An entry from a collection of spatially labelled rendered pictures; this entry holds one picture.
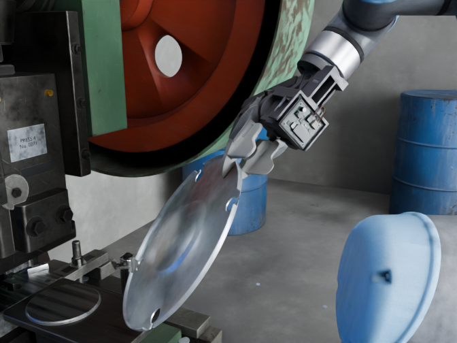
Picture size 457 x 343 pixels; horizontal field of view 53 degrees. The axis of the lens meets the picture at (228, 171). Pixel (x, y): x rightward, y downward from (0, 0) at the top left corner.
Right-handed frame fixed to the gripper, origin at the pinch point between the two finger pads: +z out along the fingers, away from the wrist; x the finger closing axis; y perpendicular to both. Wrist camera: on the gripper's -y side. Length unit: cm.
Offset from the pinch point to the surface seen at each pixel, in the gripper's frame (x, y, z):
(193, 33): -8.0, -35.8, -20.2
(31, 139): -20.2, -21.3, 15.9
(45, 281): -0.1, -27.5, 36.4
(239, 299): 117, -121, 29
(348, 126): 192, -240, -121
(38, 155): -17.6, -22.1, 17.4
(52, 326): -0.1, -11.7, 36.6
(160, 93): -2.9, -43.0, -7.1
